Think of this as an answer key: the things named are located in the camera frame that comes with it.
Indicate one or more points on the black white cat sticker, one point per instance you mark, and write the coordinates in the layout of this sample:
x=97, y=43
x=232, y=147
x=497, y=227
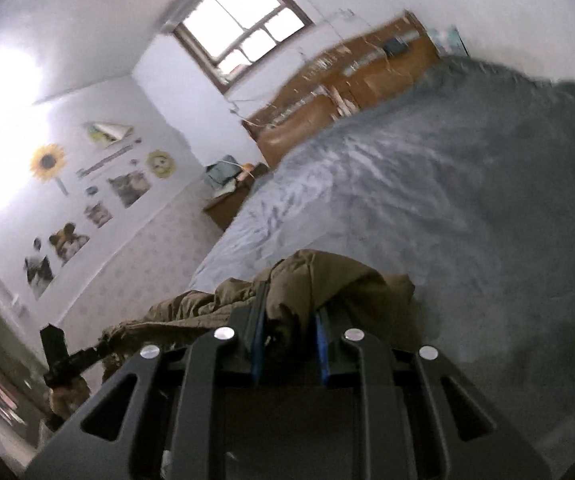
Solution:
x=39, y=275

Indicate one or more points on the grey plush bed blanket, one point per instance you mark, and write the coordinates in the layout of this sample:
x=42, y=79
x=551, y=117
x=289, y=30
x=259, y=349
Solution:
x=465, y=183

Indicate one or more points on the peeling wall poster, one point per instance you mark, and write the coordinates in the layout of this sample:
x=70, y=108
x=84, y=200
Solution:
x=105, y=134

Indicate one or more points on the sunflower wall sticker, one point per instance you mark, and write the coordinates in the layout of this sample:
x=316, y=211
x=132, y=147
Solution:
x=47, y=164

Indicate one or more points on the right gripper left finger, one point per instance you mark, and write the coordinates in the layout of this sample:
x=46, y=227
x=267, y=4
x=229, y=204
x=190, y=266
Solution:
x=159, y=416

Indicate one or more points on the wooden framed window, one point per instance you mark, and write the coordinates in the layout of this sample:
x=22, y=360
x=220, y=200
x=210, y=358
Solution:
x=229, y=38

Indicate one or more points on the person's left hand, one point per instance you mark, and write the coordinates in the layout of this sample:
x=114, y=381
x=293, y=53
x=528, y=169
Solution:
x=65, y=401

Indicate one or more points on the teal bag on nightstand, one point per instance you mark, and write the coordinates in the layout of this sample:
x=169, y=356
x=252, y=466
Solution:
x=217, y=175

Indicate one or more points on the brown white dog sticker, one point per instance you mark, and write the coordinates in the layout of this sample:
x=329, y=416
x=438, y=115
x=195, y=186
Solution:
x=67, y=242

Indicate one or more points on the brown padded jacket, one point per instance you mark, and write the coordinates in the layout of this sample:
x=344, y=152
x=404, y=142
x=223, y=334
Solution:
x=294, y=289

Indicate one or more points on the brown wooden nightstand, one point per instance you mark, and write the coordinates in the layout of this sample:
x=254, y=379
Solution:
x=225, y=206

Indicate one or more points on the small tabby kitten sticker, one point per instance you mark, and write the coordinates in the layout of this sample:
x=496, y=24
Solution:
x=98, y=214

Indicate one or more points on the two grey cats sticker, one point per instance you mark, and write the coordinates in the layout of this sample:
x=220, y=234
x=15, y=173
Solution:
x=130, y=187

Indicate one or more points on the black device on headboard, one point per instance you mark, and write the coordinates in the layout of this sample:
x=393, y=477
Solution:
x=394, y=47

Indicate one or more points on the round yellow cat sticker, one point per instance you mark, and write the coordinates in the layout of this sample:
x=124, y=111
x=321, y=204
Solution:
x=161, y=164

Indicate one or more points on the brown wooden headboard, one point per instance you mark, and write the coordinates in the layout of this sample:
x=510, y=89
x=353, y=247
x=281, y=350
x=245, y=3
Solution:
x=343, y=80

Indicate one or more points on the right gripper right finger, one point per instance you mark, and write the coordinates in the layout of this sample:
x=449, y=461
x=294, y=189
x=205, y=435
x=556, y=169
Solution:
x=418, y=416

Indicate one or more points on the wall lettering sticker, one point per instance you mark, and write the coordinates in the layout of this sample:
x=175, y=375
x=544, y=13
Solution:
x=106, y=160

